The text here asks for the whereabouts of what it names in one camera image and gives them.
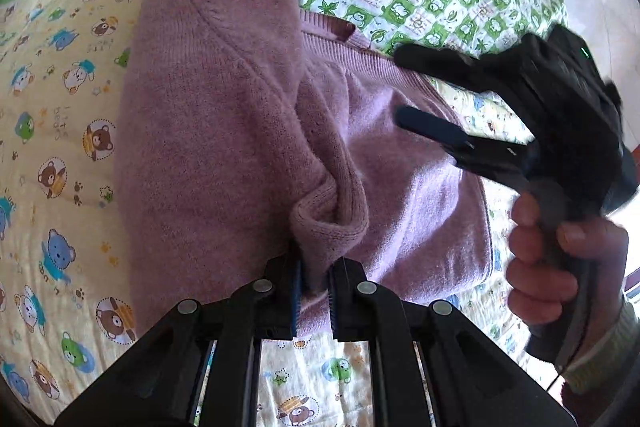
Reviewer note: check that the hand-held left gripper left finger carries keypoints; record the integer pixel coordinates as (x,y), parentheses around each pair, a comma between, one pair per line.
(296,302)

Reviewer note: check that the person's right hand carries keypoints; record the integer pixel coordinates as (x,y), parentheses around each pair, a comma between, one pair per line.
(537,292)

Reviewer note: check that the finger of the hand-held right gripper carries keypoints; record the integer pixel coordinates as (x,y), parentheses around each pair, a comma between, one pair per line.
(435,126)
(440,64)

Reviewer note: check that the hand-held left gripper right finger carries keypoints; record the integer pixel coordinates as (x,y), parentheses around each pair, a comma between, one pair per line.
(334,307)

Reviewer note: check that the yellow cartoon bear bed sheet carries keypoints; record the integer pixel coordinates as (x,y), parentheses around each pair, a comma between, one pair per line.
(55,157)

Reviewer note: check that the purple knit sweater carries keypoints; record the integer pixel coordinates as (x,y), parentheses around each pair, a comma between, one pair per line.
(210,132)

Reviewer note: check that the person's right forearm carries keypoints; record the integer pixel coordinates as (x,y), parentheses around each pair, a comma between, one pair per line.
(607,347)

